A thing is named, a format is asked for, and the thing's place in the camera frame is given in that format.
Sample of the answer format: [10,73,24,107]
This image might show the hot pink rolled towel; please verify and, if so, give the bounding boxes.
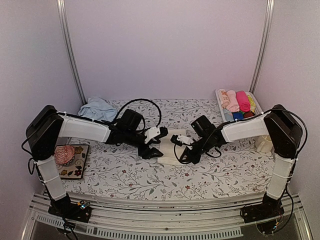
[236,91,251,112]

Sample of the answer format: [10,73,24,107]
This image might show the aluminium frame post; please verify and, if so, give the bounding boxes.
[249,0,275,94]
[56,0,87,105]

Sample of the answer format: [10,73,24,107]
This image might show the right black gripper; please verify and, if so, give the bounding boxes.
[180,135,213,165]

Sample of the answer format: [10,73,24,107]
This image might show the cream ceramic mug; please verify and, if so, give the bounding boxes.
[255,135,273,153]

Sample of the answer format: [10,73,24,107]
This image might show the left aluminium frame post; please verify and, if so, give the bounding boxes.
[56,0,87,105]

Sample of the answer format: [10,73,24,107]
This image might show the right aluminium frame post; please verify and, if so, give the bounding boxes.
[249,0,275,94]

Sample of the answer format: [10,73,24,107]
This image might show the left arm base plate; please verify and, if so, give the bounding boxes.
[48,199,92,223]

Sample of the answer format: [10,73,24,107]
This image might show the cream white towel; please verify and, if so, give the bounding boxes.
[157,129,188,166]

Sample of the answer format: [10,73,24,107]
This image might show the light pink rolled towel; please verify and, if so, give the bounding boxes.
[226,90,240,113]

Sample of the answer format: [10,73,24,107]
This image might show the yellow rolled towel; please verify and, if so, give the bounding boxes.
[247,94,257,113]

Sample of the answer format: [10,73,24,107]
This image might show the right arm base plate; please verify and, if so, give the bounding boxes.
[240,201,285,223]

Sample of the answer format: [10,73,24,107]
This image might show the white plastic basket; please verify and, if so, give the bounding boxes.
[215,89,263,122]

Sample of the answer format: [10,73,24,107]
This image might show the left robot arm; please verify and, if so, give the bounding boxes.
[25,105,168,217]

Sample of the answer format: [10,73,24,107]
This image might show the light blue crumpled cloth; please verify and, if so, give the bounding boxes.
[77,97,118,122]

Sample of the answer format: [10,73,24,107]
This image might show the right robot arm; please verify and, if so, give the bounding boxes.
[171,104,308,223]

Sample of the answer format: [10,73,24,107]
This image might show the floral square plate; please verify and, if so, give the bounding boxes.
[55,144,90,180]

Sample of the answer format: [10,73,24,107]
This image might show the floral table cloth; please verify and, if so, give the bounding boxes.
[58,98,283,202]

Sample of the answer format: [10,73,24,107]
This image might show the left black braided cable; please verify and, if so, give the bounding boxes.
[113,98,163,131]

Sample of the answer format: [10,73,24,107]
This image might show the light blue rolled towel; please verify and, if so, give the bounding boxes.
[223,108,234,122]

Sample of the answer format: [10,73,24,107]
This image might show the dark red rolled towel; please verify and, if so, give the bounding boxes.
[243,111,255,119]

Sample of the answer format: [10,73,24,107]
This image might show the cream printed rolled towel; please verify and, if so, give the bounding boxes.
[218,89,230,109]

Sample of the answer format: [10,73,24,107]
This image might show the pink patterned cupcake liner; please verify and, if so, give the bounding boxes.
[54,145,75,165]

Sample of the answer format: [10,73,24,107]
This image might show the front aluminium rail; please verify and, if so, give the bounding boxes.
[21,193,315,240]

